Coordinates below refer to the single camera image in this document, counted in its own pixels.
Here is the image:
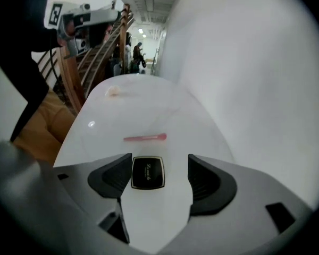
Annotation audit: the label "pale pink makeup puff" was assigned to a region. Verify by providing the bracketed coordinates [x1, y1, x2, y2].
[106, 86, 122, 97]

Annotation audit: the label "black square makeup compact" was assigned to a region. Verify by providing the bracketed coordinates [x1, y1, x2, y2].
[130, 156, 166, 190]

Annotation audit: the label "wooden staircase railing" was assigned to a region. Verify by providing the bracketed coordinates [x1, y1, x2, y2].
[37, 3, 136, 116]

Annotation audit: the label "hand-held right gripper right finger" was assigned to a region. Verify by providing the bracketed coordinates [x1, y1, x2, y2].
[187, 154, 313, 235]

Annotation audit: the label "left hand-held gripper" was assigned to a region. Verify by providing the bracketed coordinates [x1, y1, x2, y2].
[44, 1, 122, 58]

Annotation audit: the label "person's tan trousers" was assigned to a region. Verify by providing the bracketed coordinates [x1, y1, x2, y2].
[11, 88, 77, 167]

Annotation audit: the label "person's black top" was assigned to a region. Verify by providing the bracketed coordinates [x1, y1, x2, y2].
[0, 0, 62, 143]

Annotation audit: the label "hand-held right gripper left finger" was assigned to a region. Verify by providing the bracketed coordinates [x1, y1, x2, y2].
[54, 153, 133, 204]

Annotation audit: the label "pink makeup brush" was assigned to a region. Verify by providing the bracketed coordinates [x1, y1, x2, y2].
[123, 133, 167, 143]

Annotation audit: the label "person's left hand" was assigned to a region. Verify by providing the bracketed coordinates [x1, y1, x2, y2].
[64, 19, 75, 36]

